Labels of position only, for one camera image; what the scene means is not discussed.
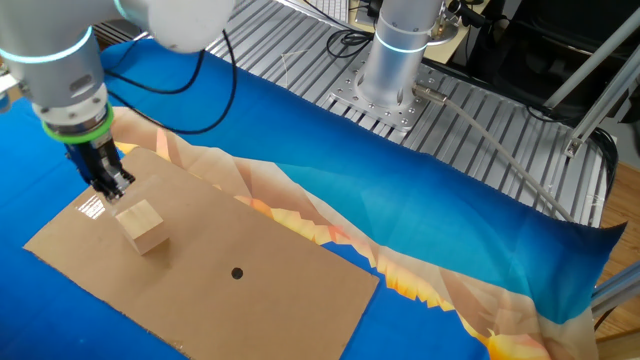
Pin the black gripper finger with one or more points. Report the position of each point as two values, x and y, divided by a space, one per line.
120 181
101 189

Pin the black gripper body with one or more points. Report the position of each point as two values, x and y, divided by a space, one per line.
95 160

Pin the small wooden block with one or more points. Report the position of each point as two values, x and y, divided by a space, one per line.
142 225

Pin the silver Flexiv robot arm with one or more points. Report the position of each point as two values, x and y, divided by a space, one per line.
55 75

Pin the brown cardboard sheet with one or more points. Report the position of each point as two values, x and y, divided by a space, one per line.
250 310

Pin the white keyboard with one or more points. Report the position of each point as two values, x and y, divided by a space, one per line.
330 7

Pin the blue mountain print cloth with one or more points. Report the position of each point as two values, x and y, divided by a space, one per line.
450 210

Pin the beige desk board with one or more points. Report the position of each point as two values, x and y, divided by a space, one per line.
460 50

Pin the black bulky equipment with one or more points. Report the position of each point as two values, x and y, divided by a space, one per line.
550 45

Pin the thin grey diagonal bar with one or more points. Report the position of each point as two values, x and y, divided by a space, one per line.
592 57

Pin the aluminium profile strut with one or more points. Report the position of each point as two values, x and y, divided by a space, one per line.
617 290
605 100

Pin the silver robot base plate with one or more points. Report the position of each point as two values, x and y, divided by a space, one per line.
400 120

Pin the black clamp mount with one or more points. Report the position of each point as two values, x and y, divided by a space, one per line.
465 12

